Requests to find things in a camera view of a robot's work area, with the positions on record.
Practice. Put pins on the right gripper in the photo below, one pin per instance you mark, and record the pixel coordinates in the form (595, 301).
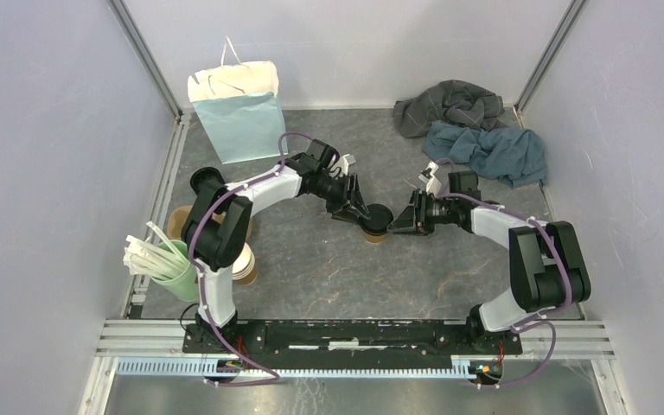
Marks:
(404, 224)

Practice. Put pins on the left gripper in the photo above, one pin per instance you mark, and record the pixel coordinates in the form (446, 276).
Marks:
(353, 196)

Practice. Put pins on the black coffee cup lid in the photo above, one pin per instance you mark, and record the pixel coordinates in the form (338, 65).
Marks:
(380, 217)

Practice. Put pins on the brown paper coffee cup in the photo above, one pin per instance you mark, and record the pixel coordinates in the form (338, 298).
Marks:
(374, 238)

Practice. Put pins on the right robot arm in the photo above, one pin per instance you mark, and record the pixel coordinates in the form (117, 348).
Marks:
(547, 271)

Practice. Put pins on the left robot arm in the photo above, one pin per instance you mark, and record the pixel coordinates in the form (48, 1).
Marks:
(217, 225)

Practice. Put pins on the stack of paper cups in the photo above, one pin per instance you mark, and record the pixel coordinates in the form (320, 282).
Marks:
(244, 269)

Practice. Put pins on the blue crumpled cloth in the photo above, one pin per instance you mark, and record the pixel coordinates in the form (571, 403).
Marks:
(513, 156)

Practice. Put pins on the grey crumpled cloth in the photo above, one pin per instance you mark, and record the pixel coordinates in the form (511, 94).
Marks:
(454, 102)

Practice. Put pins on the stack of black lids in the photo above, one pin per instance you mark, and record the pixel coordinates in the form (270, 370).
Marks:
(203, 176)

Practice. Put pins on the light blue paper bag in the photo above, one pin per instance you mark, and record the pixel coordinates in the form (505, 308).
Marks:
(238, 105)

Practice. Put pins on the brown cardboard cup carrier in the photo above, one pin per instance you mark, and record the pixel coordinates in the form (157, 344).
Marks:
(179, 216)

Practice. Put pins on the green straw holder cup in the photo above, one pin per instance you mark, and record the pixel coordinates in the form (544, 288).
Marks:
(183, 285)

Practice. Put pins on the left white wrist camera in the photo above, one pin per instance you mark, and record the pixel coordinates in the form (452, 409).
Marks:
(343, 165)

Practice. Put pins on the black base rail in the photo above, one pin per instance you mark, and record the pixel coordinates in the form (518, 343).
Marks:
(364, 347)

